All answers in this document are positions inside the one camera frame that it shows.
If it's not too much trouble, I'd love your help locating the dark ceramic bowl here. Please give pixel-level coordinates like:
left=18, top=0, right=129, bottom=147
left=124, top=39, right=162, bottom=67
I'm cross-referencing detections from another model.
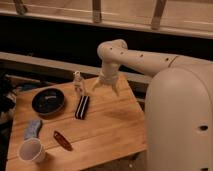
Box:
left=32, top=88, right=65, bottom=116

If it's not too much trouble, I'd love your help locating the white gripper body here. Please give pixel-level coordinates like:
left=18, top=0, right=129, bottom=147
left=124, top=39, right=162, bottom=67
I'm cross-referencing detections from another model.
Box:
left=99, top=62, right=120, bottom=85

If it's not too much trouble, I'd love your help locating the red brown oblong object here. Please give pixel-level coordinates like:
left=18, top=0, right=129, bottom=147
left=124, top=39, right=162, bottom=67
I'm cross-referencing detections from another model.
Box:
left=53, top=131, right=72, bottom=151

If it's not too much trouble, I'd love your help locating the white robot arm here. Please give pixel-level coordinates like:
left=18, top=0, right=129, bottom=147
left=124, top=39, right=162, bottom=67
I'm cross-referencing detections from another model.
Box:
left=95, top=39, right=213, bottom=171

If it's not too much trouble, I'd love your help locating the white paper cup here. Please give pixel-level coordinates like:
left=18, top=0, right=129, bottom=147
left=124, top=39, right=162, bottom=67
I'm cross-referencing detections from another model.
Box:
left=17, top=138, right=46, bottom=163

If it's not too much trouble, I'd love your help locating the wooden table board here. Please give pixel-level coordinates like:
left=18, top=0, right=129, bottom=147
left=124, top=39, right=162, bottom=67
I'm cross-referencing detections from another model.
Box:
left=6, top=75, right=146, bottom=171

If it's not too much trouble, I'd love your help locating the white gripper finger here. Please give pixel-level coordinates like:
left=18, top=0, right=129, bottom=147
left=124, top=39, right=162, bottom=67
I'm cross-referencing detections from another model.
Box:
left=92, top=78, right=103, bottom=91
left=112, top=83, right=119, bottom=96

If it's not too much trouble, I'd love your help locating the black white striped box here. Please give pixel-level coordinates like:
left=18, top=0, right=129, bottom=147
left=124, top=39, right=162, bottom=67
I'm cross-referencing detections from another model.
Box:
left=75, top=96, right=90, bottom=120

